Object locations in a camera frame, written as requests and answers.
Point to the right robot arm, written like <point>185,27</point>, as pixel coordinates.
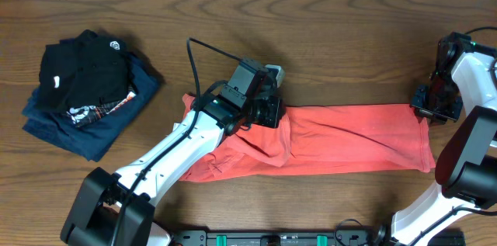
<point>464,81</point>

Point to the navy blue folded garment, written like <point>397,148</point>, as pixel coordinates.
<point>94,140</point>

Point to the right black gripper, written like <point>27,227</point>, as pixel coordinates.
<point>421,109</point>

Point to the red orange t-shirt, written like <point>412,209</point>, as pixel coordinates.
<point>320,140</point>

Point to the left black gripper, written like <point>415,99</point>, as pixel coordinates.
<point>269,113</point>

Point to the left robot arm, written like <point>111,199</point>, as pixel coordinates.
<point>119,208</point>

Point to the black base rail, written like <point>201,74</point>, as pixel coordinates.
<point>272,238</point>

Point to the black patterned folded garment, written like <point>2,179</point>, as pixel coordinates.
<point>85,115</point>

